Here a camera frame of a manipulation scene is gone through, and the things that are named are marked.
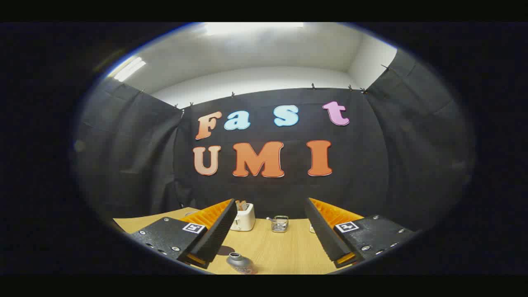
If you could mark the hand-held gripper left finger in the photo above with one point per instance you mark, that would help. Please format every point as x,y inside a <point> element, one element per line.
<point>216,239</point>

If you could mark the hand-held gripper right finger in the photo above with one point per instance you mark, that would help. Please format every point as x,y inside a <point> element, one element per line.
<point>326,237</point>

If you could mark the dark brown round coaster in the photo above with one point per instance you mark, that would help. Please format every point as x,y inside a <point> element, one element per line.
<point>226,250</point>

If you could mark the silver juice bottle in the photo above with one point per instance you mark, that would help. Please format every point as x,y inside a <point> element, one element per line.
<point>239,262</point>

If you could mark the white toaster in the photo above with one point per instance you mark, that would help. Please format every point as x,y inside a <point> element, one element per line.
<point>246,220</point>

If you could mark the brown bread slice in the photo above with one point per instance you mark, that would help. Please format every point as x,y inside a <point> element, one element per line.
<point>241,205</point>

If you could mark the wooden table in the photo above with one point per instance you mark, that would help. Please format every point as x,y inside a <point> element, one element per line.
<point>284,251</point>

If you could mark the ceiling light panel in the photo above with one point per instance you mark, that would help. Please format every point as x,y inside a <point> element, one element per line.
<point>128,69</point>

